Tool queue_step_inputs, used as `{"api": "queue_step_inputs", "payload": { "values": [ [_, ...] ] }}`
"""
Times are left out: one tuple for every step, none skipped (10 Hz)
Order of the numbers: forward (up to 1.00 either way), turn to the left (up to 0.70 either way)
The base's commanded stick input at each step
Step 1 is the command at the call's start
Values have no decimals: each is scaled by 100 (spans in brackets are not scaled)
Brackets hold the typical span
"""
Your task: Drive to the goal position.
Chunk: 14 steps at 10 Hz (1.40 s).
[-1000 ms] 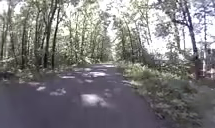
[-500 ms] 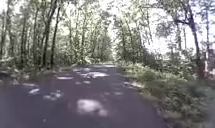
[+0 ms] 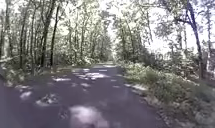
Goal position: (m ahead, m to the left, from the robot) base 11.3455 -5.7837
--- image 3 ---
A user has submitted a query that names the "overgrown grass verge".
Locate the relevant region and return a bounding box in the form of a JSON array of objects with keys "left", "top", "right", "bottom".
[{"left": 116, "top": 61, "right": 215, "bottom": 128}]

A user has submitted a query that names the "wood of trees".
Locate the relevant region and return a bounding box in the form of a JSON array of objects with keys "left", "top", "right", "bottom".
[
  {"left": 109, "top": 0, "right": 215, "bottom": 79},
  {"left": 0, "top": 0, "right": 114, "bottom": 73}
]

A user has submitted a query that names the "dark grey asphalt path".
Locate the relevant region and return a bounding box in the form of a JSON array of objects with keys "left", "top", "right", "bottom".
[{"left": 0, "top": 62, "right": 169, "bottom": 128}]

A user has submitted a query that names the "leaf-strewn earth verge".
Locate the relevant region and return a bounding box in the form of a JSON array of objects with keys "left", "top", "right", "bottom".
[{"left": 0, "top": 63, "right": 93, "bottom": 89}]

